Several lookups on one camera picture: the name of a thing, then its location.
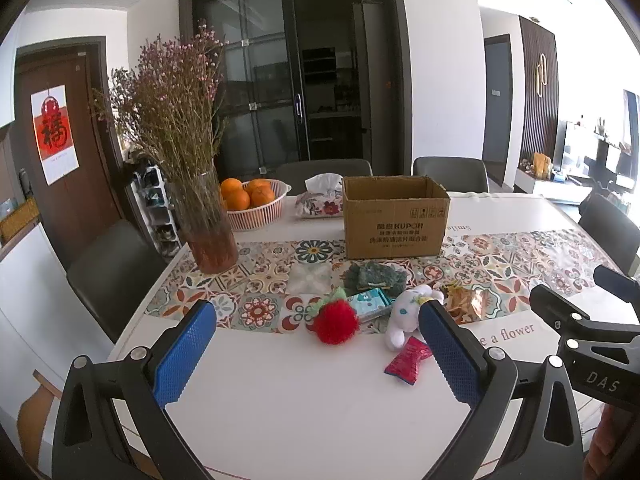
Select floral table runner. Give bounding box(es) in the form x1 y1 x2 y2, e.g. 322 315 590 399
145 227 601 336

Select red pompom plush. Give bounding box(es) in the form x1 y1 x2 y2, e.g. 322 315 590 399
307 287 360 346

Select glass vase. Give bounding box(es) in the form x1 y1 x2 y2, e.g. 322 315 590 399
175 170 240 275

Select dark glass sliding door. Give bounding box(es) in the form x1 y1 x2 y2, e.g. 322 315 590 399
179 0 412 176

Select cardboard box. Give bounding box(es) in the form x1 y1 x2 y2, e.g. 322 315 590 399
341 175 452 261

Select dark interior door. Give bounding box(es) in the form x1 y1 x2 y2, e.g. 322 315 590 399
482 34 515 186

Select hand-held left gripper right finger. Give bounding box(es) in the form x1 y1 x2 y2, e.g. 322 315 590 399
419 301 587 480

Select dark slatted wall panel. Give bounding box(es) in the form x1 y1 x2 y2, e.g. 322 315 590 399
517 15 561 171

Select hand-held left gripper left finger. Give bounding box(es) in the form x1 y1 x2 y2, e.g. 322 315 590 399
51 300 218 480

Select brown door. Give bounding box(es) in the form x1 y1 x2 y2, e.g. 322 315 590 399
15 36 126 271

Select red candy packet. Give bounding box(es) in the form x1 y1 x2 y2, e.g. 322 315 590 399
384 336 433 386

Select dried flower bouquet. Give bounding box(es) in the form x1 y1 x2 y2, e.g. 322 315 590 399
90 20 231 241

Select white shoe rack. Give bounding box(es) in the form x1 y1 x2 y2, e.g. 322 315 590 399
131 157 183 261

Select teal fuzzy cloth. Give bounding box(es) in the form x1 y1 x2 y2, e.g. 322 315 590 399
341 260 410 297

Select grey dining chair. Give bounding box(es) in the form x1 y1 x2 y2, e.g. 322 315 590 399
577 192 640 278
412 156 490 194
66 219 168 343
275 158 373 196

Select wooden stool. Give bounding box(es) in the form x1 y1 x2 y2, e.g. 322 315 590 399
17 370 66 461

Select wicker basket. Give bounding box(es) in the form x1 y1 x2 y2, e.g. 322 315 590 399
0 197 41 243

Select teal tissue packet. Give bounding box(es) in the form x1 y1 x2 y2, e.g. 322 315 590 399
346 290 396 323

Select white media cabinet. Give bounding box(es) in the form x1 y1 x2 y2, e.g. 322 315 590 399
515 167 596 203

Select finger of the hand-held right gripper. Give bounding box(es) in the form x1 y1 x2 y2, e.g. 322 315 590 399
530 284 594 349
594 265 640 306

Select white fruit basket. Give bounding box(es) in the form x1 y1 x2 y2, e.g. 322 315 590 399
220 179 292 233

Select red and white wall calendar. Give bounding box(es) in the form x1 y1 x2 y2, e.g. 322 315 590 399
31 85 81 185

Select golden snack packet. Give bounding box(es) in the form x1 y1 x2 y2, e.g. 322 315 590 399
440 282 486 321

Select floral tissue pack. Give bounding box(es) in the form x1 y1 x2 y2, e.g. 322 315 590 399
294 173 346 220

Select white plush toy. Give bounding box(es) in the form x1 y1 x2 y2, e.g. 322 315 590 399
384 284 446 351

